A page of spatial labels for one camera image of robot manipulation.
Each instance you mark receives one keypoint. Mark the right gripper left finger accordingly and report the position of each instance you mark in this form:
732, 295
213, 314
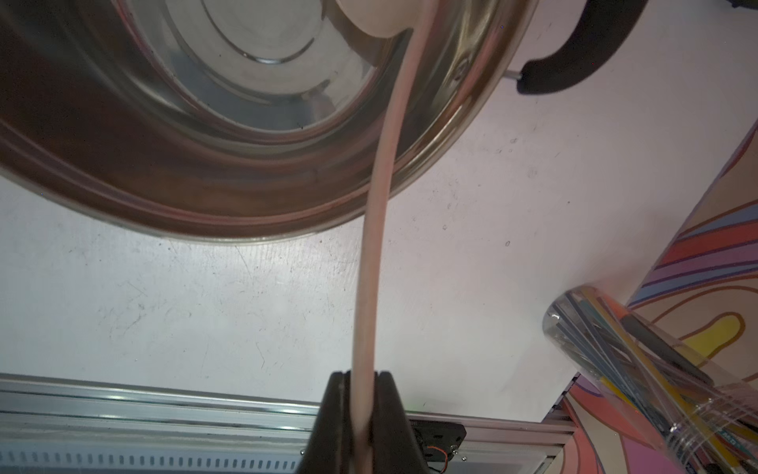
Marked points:
330, 445

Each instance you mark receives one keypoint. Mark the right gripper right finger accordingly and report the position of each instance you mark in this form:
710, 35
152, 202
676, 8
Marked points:
394, 444

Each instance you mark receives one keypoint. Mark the stainless steel pot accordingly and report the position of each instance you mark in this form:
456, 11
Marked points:
207, 120

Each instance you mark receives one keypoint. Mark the beige plastic ladle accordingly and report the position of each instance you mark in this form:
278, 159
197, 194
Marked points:
383, 20

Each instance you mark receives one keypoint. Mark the clear cup of pencils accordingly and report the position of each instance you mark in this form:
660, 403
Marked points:
692, 410

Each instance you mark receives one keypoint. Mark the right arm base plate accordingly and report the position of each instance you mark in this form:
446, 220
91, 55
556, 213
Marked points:
439, 442

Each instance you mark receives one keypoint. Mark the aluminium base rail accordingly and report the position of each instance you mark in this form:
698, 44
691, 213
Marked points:
57, 425

